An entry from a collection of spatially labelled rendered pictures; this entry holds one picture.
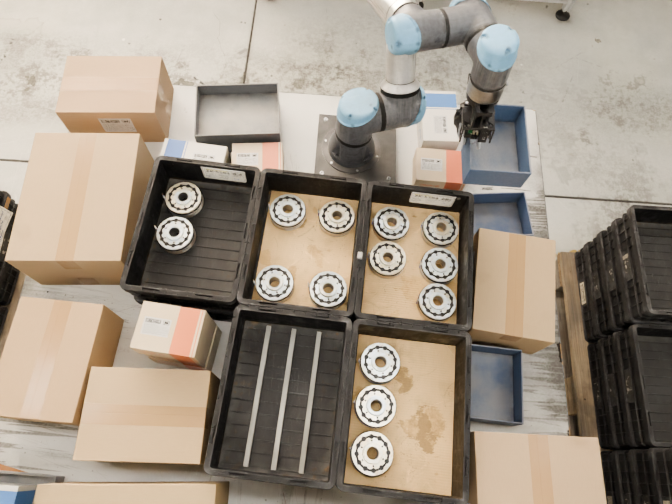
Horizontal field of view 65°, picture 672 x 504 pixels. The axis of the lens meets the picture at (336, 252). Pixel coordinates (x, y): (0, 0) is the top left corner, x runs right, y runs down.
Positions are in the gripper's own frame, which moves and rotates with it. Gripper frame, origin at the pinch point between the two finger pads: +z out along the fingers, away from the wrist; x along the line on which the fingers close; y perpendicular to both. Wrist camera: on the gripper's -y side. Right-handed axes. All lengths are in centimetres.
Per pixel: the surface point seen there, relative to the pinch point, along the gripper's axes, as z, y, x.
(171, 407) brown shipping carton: 20, 68, -69
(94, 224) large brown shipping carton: 13, 23, -98
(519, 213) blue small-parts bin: 43.3, -2.0, 24.1
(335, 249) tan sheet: 26.0, 21.3, -32.8
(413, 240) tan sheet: 28.0, 16.3, -10.7
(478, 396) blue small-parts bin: 42, 57, 10
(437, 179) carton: 34.2, -7.9, -3.3
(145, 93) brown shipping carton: 17, -24, -96
